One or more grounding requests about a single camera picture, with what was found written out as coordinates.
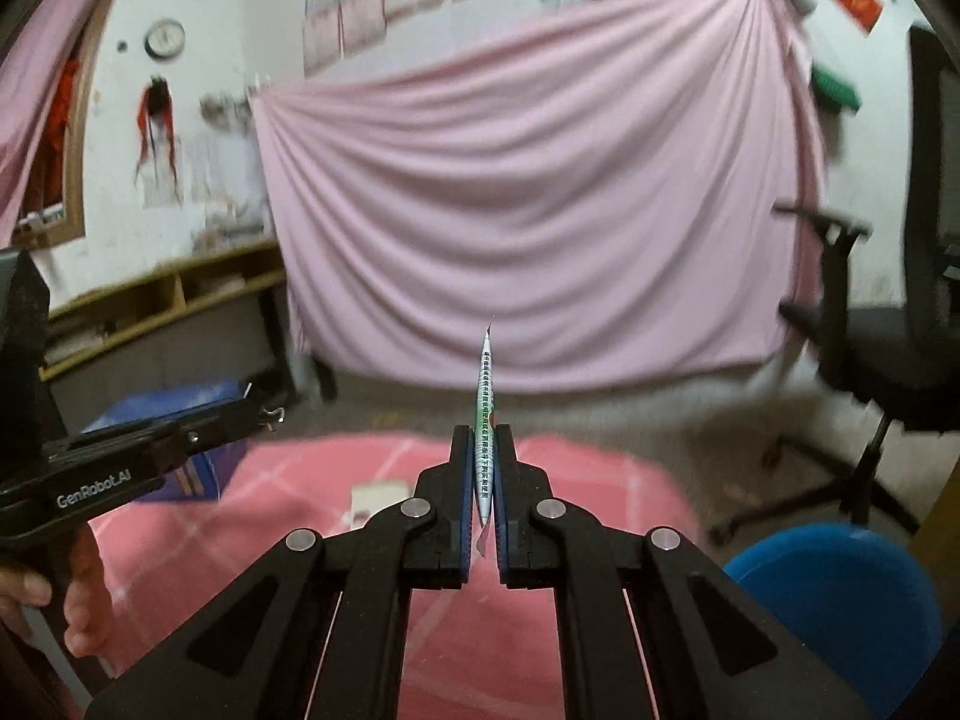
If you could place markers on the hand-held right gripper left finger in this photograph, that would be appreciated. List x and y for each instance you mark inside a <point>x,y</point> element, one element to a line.
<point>466,480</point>

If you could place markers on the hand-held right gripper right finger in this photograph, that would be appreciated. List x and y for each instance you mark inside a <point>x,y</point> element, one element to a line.
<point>501,480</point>

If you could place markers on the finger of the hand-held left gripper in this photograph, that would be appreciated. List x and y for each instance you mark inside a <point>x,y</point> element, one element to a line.
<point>225,420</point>

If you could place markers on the green white strip packet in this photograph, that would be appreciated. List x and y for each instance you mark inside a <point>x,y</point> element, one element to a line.
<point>486,405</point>

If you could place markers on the blue round bin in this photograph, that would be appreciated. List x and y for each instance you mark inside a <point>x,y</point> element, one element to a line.
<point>832,600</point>

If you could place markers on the person's left hand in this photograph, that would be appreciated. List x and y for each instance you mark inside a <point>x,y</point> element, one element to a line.
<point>82,600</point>

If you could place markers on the blue cardboard box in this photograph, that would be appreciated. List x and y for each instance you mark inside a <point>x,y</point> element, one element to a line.
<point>217,472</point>

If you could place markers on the brown card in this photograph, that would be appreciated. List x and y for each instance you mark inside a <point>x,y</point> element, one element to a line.
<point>375,499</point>

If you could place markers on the pink checked blanket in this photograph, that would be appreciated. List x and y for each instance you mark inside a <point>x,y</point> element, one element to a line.
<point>187,577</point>

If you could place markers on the wooden shelf unit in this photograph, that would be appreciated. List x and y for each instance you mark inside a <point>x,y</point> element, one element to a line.
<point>150,281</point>

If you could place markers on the pile of loose papers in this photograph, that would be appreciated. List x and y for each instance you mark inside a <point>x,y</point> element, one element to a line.
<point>232,229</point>

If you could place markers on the pink hanging sheet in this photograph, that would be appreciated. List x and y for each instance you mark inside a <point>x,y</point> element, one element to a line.
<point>525,202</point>

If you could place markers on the red tassel ornament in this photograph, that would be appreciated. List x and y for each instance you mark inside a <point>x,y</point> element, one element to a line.
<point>159,120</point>

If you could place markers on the red hanging cloth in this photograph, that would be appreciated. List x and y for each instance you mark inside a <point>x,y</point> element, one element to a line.
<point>64,105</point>

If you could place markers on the black office chair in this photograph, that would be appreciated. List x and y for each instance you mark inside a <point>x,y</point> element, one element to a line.
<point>885,345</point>

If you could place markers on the pink curtain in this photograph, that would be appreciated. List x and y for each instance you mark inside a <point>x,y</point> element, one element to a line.
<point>45,52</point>

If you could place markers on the green hanging brush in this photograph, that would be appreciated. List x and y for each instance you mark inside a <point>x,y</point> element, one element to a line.
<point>836,90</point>

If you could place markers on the faded wall paper sheet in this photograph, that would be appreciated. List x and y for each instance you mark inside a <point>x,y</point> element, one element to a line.
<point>172,172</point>

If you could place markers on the wooden window frame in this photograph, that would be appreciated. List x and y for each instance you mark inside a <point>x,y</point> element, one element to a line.
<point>75,165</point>

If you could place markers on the small wall rack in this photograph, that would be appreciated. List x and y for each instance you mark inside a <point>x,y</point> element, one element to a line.
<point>225,106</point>

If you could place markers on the round wall clock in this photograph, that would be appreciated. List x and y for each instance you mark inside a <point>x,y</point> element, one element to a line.
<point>165,38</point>

